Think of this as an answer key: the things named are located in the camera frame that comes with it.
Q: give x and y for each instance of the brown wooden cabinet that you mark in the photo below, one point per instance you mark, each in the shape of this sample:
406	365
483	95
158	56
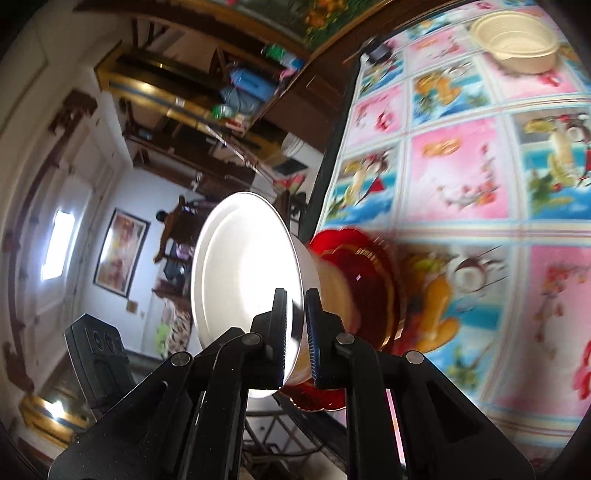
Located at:
300	87

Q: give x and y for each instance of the gold framed doorway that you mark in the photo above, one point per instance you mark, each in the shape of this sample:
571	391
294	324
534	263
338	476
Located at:
152	92

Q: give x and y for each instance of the beige plastic bowl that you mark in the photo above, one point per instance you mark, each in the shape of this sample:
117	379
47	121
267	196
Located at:
512	41

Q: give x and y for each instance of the dark wooden chair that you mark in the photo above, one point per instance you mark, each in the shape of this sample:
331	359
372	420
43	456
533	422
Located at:
178	226

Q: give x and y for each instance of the green plastic bag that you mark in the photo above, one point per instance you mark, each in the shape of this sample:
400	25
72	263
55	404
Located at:
221	110

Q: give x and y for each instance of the green white bottle pack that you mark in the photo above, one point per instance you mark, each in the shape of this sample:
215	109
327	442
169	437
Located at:
277	53

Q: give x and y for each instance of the pink cloth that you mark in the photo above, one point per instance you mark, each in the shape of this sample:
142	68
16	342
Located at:
290	74

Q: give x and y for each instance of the patterned sofa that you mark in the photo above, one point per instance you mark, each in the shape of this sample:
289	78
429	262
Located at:
178	323

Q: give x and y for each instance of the stack of red scalloped plates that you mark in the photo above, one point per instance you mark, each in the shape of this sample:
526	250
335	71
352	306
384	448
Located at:
369	286

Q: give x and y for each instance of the framed wall painting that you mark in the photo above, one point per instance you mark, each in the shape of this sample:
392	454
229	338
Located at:
121	251

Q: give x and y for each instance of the white plastic bucket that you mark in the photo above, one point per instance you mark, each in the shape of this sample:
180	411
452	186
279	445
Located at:
293	145

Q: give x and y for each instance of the small black round device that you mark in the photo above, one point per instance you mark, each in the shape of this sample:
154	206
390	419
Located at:
379	48

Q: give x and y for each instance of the fruit printed tablecloth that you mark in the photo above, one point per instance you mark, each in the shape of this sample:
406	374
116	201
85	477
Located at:
461	161

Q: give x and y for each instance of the green cushion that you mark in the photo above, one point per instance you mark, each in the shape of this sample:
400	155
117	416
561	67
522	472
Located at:
162	333

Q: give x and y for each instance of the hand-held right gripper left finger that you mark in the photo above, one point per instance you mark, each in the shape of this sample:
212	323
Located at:
277	332

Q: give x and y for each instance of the artificial flower glass display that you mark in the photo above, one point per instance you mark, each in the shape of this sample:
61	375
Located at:
332	14

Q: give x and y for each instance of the ceiling light panel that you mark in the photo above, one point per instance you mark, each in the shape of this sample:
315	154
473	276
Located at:
57	244

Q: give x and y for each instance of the blue thermos flask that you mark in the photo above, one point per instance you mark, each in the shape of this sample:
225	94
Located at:
249	81

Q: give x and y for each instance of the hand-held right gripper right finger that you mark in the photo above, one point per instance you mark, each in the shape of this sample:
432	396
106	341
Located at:
312	341

